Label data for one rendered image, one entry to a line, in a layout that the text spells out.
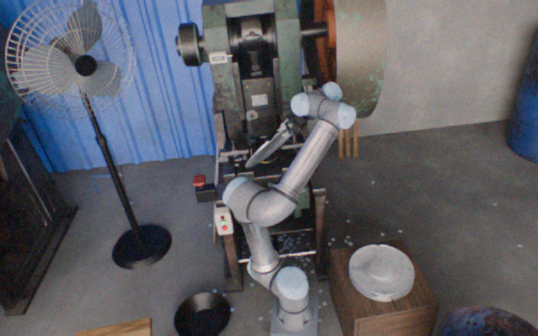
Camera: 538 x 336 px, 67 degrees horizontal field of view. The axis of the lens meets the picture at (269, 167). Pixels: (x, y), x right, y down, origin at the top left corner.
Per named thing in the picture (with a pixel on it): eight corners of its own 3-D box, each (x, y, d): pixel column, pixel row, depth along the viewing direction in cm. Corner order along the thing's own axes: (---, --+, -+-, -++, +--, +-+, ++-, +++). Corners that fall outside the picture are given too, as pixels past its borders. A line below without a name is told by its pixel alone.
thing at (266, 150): (244, 162, 167) (243, 160, 167) (248, 172, 195) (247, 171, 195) (299, 118, 169) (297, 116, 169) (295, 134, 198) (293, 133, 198)
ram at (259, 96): (279, 135, 197) (274, 77, 180) (248, 139, 197) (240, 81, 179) (276, 117, 211) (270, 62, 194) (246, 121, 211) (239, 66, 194)
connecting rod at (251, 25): (272, 93, 187) (265, 17, 167) (245, 96, 186) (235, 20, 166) (269, 75, 204) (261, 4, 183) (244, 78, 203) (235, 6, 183)
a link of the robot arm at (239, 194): (273, 300, 162) (244, 205, 127) (248, 279, 172) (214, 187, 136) (293, 278, 168) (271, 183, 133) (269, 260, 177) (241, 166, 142)
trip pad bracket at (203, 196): (220, 218, 207) (214, 188, 196) (202, 220, 207) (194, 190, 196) (220, 210, 212) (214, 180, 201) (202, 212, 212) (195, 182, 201)
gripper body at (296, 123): (278, 124, 162) (296, 108, 153) (290, 114, 167) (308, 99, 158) (291, 139, 162) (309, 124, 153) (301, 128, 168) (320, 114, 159)
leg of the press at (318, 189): (337, 280, 234) (339, 148, 181) (317, 283, 234) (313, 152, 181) (310, 182, 308) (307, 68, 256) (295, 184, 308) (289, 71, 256)
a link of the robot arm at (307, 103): (315, 100, 132) (335, 94, 140) (289, 92, 139) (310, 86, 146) (312, 123, 136) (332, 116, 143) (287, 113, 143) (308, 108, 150)
